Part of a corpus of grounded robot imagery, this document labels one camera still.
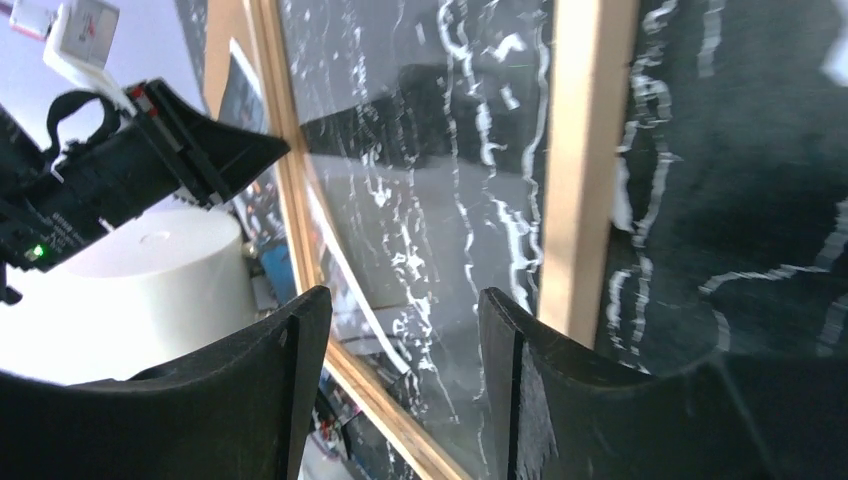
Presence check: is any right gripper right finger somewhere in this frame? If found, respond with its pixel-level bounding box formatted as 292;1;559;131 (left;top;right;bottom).
478;288;847;479

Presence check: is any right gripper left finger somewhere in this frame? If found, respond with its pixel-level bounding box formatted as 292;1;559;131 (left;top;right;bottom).
1;286;332;479

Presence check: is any white cylindrical orange-based device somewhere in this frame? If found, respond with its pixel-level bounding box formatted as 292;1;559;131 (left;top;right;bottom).
1;209;257;385

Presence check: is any wooden picture frame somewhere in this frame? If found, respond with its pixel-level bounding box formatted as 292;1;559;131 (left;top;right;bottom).
205;1;638;479

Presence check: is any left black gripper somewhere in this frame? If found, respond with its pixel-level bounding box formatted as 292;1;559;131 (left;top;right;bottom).
1;79;290;271

